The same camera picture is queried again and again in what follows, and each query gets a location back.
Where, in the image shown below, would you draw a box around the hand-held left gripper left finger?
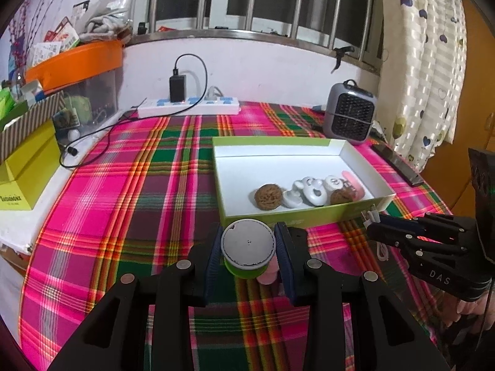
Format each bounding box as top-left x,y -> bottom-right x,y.
48,227 -> 225,371

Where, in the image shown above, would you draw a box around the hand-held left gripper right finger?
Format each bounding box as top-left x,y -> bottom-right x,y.
274,222 -> 451,371

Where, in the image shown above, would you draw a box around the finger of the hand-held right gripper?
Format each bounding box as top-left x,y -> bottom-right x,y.
380,212 -> 477,241
367,223 -> 436,268

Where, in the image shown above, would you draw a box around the pink oblong gadget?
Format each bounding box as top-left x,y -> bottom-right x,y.
257,259 -> 280,284

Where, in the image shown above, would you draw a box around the white usb cable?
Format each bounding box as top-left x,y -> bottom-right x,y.
359,206 -> 391,263

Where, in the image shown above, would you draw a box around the round grey disc gadget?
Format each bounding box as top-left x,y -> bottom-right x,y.
220,219 -> 277,281

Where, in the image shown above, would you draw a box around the pink oblong case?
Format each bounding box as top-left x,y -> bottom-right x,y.
342,171 -> 366,201

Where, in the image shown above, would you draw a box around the brown walnut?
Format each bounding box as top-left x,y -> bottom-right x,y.
254,184 -> 280,211
329,189 -> 354,205

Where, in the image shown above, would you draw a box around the small grey massager head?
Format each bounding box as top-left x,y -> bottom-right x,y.
282,189 -> 303,208

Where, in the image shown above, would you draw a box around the green and white cardboard box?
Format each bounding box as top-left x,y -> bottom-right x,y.
212,136 -> 397,229

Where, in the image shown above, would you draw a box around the person's right hand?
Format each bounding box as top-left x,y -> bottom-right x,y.
445,294 -> 495,329

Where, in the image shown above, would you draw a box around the black remote control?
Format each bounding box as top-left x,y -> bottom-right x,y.
371,143 -> 424,187

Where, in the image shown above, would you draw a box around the pink plaid tablecloth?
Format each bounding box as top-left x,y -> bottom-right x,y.
17,100 -> 457,371

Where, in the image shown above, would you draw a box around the grey desktop fan heater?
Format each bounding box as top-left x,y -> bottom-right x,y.
322,79 -> 377,146

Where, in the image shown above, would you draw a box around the wooden cabinet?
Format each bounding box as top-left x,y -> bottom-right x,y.
421,0 -> 495,217

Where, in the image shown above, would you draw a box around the white power strip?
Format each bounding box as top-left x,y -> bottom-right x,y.
137,96 -> 240,118

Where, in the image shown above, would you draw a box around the white heart-print curtain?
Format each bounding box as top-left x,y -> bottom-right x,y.
377,0 -> 474,171

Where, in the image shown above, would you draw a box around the black charger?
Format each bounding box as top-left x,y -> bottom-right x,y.
169,75 -> 187,103

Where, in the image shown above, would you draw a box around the yellow cardboard box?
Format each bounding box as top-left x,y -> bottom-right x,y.
0,118 -> 60,211

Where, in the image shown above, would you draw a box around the striped cardboard box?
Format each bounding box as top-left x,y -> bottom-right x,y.
0,91 -> 66,163

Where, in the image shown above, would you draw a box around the clear bin with orange lid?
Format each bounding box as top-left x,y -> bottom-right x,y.
25,40 -> 124,124

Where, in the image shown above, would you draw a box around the green tissue pack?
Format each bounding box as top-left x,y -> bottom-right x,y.
0,87 -> 29,124

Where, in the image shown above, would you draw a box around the white cloth bundle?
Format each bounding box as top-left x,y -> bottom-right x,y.
79,0 -> 134,41

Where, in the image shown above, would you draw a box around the pile of printed packets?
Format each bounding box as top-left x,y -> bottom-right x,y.
29,2 -> 89,66

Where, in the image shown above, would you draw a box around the purple flower branches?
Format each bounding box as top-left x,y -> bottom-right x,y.
8,0 -> 43,82

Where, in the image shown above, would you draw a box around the black charger cable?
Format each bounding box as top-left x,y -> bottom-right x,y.
58,54 -> 208,168

